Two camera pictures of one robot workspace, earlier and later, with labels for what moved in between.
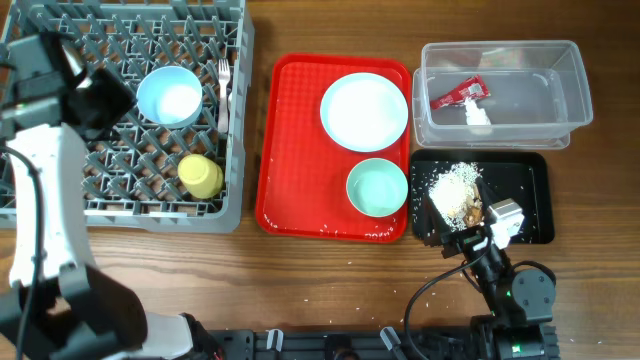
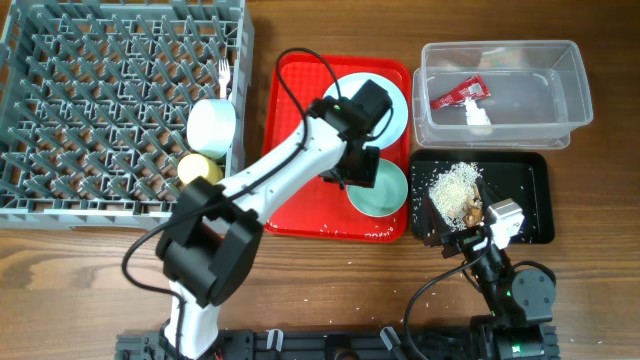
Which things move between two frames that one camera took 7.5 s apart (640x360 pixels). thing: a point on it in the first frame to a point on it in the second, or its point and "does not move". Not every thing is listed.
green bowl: [377, 187] does not move
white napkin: [475, 116] does not move
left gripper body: [111, 97] to [363, 166]
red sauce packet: [473, 87] does not move
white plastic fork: [223, 77] does not move
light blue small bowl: [170, 96] to [210, 126]
